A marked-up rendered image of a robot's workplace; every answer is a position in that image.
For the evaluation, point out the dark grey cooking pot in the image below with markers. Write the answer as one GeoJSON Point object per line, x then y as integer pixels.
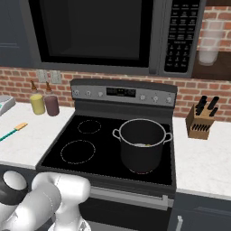
{"type": "Point", "coordinates": [141, 147]}

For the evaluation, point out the grey microwave oven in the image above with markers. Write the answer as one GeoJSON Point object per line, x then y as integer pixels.
{"type": "Point", "coordinates": [99, 33]}

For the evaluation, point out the dark grey base cupboard door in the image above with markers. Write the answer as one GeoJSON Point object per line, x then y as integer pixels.
{"type": "Point", "coordinates": [204, 213]}

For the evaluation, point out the wooden knife block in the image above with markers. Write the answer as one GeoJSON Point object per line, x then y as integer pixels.
{"type": "Point", "coordinates": [201, 120]}

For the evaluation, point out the yellow squeeze bottle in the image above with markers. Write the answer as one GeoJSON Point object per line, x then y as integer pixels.
{"type": "Point", "coordinates": [37, 102]}

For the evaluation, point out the grey kitchen scale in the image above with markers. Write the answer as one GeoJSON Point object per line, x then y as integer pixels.
{"type": "Point", "coordinates": [5, 103]}

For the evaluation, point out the teal spatula with wooden end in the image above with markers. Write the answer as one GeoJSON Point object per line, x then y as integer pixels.
{"type": "Point", "coordinates": [13, 130]}

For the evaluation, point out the wooden wall shelf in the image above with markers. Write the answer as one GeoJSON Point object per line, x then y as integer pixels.
{"type": "Point", "coordinates": [215, 64]}

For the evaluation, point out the grey wall socket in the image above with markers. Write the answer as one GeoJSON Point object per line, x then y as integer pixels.
{"type": "Point", "coordinates": [42, 76]}
{"type": "Point", "coordinates": [55, 77]}

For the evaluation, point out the black stove with hob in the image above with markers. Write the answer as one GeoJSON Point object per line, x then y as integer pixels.
{"type": "Point", "coordinates": [108, 141]}

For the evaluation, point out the dark red squeeze bottle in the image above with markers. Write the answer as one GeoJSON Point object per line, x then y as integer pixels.
{"type": "Point", "coordinates": [51, 103]}

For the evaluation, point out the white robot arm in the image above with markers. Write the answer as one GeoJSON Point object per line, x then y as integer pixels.
{"type": "Point", "coordinates": [45, 201]}

